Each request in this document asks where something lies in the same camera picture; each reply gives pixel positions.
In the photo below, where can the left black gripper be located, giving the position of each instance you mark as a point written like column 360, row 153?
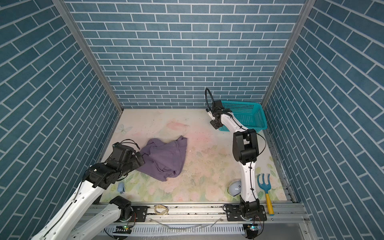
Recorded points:
column 137, row 163

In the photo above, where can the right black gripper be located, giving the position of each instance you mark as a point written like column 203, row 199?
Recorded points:
column 212, row 123

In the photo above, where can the teal plastic mesh basket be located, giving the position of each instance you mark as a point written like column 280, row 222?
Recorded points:
column 250, row 115

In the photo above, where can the purple trousers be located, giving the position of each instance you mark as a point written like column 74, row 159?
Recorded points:
column 164, row 160

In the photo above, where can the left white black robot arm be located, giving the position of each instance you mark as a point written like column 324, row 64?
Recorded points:
column 95, row 181

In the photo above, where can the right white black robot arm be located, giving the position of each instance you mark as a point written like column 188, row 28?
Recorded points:
column 245, row 152

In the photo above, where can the beige rubber band loop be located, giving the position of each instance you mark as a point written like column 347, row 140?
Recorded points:
column 161, row 210

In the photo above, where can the grey computer mouse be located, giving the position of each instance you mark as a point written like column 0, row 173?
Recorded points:
column 235, row 188

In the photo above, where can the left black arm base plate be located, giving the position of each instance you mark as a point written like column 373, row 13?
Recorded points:
column 138, row 214

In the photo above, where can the blue garden rake yellow handle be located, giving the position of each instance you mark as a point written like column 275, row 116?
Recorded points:
column 266, row 187

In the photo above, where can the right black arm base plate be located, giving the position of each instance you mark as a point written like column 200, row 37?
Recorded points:
column 235, row 213

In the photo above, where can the white slotted cable duct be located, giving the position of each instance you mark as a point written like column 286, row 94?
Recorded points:
column 160, row 231

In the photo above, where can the aluminium front rail frame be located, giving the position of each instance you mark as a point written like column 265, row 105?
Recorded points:
column 290, row 222

